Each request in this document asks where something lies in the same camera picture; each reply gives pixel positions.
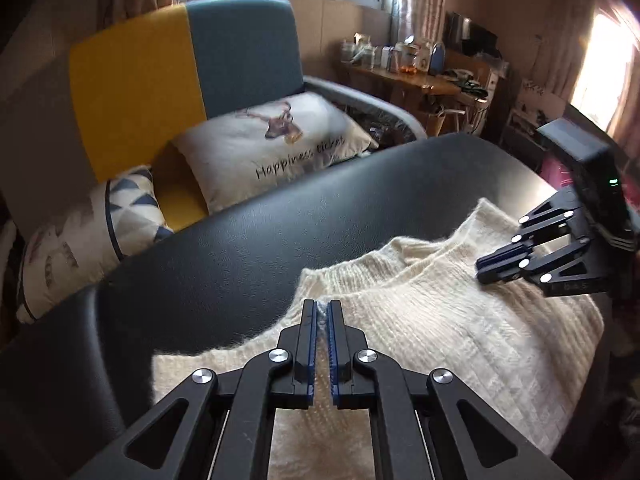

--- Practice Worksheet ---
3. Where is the wooden desk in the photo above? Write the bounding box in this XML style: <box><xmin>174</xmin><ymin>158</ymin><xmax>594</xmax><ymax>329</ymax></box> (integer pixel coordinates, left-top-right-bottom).
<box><xmin>342</xmin><ymin>62</ymin><xmax>463</xmax><ymax>113</ymax></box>

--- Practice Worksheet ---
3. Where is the cream knit sweater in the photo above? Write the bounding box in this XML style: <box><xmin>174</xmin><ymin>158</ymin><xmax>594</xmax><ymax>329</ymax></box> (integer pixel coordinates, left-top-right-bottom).
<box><xmin>150</xmin><ymin>197</ymin><xmax>606</xmax><ymax>480</ymax></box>

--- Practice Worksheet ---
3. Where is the triangle pattern pillow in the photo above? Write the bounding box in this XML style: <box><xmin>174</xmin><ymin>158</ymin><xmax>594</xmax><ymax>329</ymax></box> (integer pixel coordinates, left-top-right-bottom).
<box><xmin>15</xmin><ymin>165</ymin><xmax>174</xmax><ymax>324</ymax></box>

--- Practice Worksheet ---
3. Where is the white deer print pillow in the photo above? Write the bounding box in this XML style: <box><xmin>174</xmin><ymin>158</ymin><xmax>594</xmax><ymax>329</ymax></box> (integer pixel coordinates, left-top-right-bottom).
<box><xmin>172</xmin><ymin>92</ymin><xmax>379</xmax><ymax>214</ymax></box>

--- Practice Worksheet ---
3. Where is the metal folding chair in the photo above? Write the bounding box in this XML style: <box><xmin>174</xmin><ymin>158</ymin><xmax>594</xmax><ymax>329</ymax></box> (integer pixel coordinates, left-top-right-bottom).
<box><xmin>425</xmin><ymin>106</ymin><xmax>477</xmax><ymax>137</ymax></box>

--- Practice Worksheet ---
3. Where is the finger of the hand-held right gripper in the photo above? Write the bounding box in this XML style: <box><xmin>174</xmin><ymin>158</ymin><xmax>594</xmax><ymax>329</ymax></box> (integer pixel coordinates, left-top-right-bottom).
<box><xmin>477</xmin><ymin>239</ymin><xmax>609</xmax><ymax>298</ymax></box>
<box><xmin>475</xmin><ymin>191</ymin><xmax>585</xmax><ymax>268</ymax></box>

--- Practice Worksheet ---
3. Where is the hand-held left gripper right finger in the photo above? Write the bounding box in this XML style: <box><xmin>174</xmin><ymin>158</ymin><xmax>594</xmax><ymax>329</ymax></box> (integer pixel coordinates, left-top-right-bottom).
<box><xmin>327</xmin><ymin>300</ymin><xmax>576</xmax><ymax>480</ymax></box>

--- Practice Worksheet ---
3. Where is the side window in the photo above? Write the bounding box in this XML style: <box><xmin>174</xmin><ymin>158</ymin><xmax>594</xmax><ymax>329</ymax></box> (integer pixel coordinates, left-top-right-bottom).
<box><xmin>570</xmin><ymin>12</ymin><xmax>637</xmax><ymax>132</ymax></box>

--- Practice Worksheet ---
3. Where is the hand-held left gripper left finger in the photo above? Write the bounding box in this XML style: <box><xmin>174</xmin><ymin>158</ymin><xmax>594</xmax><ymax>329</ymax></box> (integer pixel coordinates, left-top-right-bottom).
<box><xmin>70</xmin><ymin>300</ymin><xmax>319</xmax><ymax>480</ymax></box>

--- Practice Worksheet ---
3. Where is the yellow and blue sofa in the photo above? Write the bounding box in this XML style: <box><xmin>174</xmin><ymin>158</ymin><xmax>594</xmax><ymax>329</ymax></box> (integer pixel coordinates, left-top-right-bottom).
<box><xmin>67</xmin><ymin>0</ymin><xmax>429</xmax><ymax>226</ymax></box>

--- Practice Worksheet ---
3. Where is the low white shelf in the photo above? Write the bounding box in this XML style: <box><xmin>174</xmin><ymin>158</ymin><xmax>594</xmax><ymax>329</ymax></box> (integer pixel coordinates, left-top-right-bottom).
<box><xmin>504</xmin><ymin>105</ymin><xmax>552</xmax><ymax>157</ymax></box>

